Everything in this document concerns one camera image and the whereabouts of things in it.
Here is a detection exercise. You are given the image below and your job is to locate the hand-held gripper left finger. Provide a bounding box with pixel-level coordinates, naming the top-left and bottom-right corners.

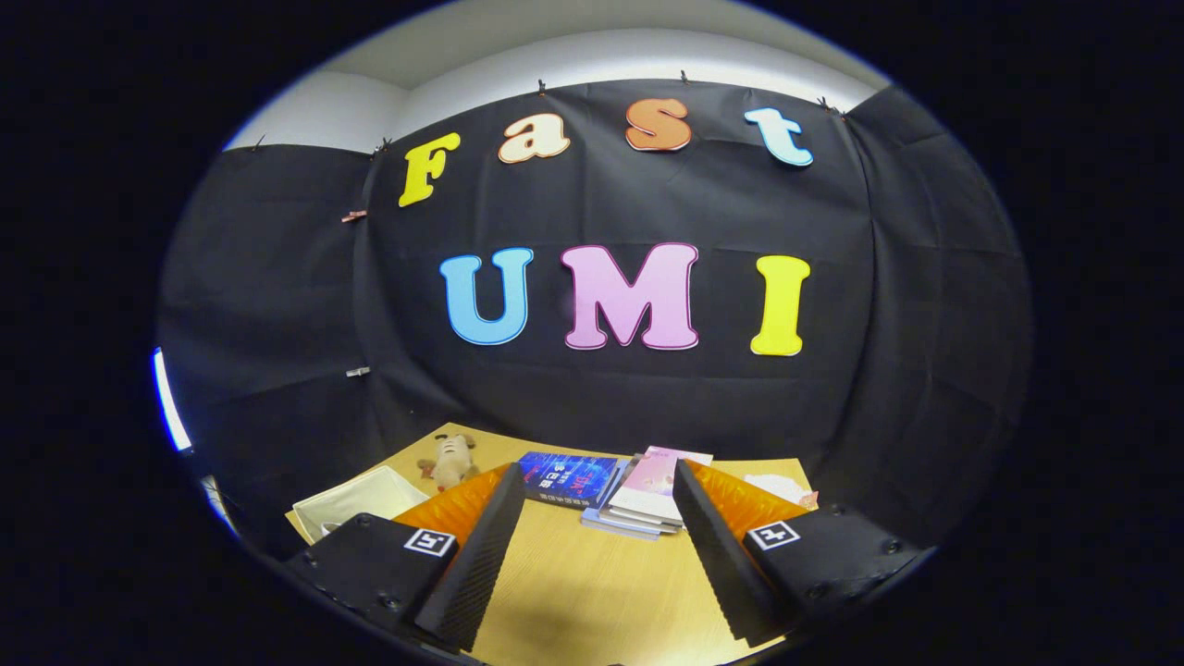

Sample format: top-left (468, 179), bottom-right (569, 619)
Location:
top-left (285, 462), bottom-right (528, 653)

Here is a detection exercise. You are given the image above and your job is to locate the brown plush dog toy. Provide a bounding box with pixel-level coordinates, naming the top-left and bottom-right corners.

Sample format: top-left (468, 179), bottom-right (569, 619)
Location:
top-left (416, 433), bottom-right (480, 491)

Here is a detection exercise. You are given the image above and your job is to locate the beige fabric storage box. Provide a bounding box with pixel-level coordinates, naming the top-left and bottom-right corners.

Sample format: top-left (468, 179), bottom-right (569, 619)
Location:
top-left (291, 464), bottom-right (431, 545)

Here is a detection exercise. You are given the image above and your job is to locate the dark blue book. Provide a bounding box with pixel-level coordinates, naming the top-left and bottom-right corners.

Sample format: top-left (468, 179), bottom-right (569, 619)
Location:
top-left (516, 450), bottom-right (619, 510)

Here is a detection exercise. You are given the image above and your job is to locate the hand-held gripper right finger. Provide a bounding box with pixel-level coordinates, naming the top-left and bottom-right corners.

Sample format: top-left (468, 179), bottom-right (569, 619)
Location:
top-left (672, 459), bottom-right (935, 648)

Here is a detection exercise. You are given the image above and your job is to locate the grey white book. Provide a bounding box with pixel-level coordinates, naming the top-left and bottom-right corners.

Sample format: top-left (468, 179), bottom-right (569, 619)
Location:
top-left (597, 490), bottom-right (683, 535)

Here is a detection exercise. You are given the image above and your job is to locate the white plush toy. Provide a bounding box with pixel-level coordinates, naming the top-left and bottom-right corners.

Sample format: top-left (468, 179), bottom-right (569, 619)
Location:
top-left (743, 474), bottom-right (820, 512)

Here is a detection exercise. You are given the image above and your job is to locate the pink cover book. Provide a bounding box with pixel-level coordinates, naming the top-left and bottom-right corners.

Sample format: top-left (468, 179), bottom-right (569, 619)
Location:
top-left (606, 445), bottom-right (715, 526)

